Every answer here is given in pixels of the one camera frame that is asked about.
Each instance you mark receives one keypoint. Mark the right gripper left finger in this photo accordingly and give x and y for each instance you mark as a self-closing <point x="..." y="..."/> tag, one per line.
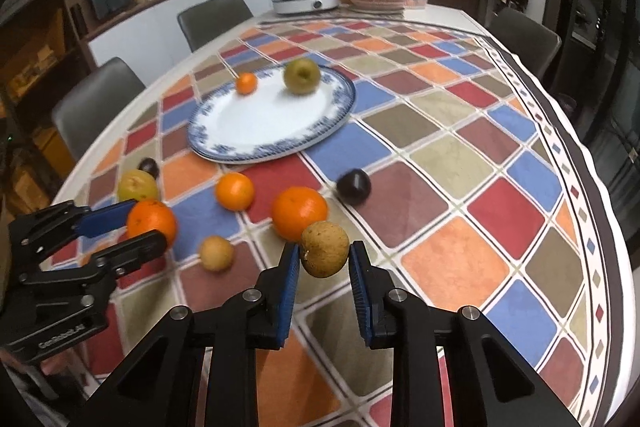
<point x="158" y="382"/>

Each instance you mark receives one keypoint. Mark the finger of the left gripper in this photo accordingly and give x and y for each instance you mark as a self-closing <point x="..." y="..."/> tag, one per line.
<point x="104" y="220"/>
<point x="129" y="256"/>

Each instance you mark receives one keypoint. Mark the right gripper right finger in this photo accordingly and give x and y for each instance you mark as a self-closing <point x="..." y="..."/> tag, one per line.
<point x="450" y="368"/>

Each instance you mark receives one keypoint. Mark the large orange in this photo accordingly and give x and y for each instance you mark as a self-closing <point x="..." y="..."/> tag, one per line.
<point x="152" y="215"/>

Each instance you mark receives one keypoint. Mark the small orange mandarin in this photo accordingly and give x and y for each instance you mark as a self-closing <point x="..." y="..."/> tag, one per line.
<point x="246" y="83"/>

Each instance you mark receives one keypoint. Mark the small brown fruit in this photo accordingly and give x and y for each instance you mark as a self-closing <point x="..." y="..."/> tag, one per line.
<point x="325" y="248"/>

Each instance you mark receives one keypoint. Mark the small green apple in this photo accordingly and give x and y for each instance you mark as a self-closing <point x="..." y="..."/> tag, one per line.
<point x="302" y="76"/>

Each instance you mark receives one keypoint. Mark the white kitchen counter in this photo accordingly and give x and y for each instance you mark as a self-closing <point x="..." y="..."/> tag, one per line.
<point x="157" y="36"/>

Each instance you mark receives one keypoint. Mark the large yellow-green apple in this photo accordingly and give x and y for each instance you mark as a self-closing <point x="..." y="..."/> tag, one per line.
<point x="137" y="184"/>

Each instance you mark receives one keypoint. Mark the dark plum left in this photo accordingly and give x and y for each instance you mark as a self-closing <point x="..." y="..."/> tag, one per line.
<point x="149" y="165"/>

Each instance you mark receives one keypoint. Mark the dark plum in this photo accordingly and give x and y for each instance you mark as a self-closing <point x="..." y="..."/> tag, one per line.
<point x="149" y="165"/>
<point x="354" y="187"/>

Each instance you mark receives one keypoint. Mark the brown round fruit centre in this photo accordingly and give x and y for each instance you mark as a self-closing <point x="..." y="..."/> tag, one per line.
<point x="216" y="254"/>

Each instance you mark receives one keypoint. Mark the grey chair left near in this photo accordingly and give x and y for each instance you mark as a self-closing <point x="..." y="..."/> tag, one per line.
<point x="92" y="104"/>

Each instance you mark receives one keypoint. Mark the grey chair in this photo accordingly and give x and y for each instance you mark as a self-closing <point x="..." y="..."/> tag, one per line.
<point x="535" y="44"/>
<point x="206" y="21"/>
<point x="92" y="104"/>

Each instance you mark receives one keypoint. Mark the orange mandarin near plate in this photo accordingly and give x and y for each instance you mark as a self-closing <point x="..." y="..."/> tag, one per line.
<point x="234" y="191"/>

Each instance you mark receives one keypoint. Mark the blue white porcelain plate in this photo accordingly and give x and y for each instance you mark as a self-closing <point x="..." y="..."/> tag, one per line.
<point x="271" y="122"/>

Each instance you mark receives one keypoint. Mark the orange tangerine right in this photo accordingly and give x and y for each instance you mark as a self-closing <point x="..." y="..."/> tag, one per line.
<point x="294" y="209"/>

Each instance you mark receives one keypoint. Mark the grey chair left far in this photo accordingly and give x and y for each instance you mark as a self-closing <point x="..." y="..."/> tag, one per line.
<point x="206" y="21"/>

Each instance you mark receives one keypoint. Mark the colourful checkered tablecloth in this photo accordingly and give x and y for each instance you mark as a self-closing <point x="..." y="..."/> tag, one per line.
<point x="481" y="195"/>

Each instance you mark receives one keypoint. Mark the dark plum right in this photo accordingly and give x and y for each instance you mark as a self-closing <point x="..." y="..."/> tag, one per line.
<point x="354" y="187"/>

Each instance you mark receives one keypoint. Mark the white induction cooker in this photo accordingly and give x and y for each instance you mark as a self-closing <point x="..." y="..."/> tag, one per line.
<point x="302" y="7"/>

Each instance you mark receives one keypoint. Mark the grey chair far right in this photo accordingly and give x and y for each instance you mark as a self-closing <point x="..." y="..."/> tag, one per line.
<point x="535" y="44"/>

